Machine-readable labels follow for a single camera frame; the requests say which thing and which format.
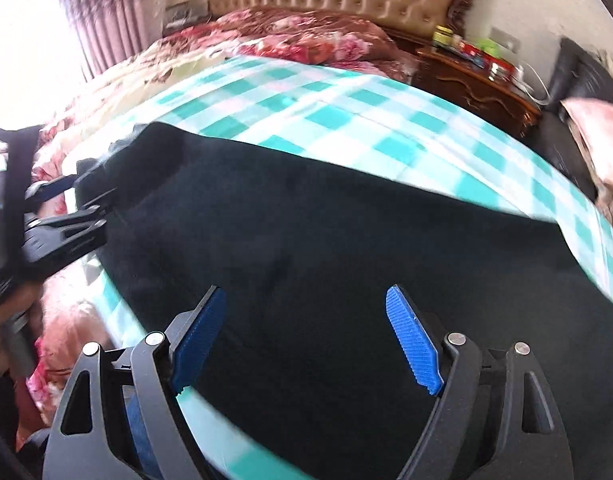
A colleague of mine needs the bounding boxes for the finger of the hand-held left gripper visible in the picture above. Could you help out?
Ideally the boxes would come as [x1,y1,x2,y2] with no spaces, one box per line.
[25,159,107,208]
[24,204,108,273]

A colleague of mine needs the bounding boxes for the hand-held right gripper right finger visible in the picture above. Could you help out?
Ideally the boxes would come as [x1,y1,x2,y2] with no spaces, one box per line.
[385,284,570,480]

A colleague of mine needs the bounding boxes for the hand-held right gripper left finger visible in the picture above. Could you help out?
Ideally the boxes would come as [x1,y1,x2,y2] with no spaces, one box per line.
[42,285,227,480]

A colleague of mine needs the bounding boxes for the black pants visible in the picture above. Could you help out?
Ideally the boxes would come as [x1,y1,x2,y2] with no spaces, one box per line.
[75,121,613,480]

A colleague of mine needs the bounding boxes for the cream floral bed cover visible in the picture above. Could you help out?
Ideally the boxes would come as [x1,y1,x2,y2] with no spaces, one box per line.
[14,35,237,451]

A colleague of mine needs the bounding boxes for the pink curtain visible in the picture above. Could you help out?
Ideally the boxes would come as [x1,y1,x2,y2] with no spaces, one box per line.
[41,0,164,81]

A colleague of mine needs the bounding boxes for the green white checked cloth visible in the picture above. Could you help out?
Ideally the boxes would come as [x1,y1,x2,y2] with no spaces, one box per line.
[74,54,613,480]

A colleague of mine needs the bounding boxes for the carved wooden nightstand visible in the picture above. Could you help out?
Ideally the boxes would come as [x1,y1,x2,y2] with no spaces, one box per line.
[387,27,543,141]

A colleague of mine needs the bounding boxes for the pink pillow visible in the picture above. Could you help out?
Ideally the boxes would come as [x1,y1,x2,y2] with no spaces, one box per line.
[559,97,613,197]

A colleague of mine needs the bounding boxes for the red floral blanket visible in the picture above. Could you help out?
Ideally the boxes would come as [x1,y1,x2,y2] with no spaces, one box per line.
[161,6,405,67]

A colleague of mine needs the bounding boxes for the red box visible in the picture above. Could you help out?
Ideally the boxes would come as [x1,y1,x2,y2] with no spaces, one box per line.
[458,42,488,67]

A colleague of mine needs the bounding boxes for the black sofa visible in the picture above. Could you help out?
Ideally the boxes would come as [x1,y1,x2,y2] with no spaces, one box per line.
[525,37,613,202]

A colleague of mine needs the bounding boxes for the white cable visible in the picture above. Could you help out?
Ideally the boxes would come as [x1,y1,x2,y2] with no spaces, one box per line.
[514,64,553,107]

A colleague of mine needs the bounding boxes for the grey wall socket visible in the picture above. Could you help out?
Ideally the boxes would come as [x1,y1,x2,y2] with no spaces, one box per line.
[489,29,520,52]

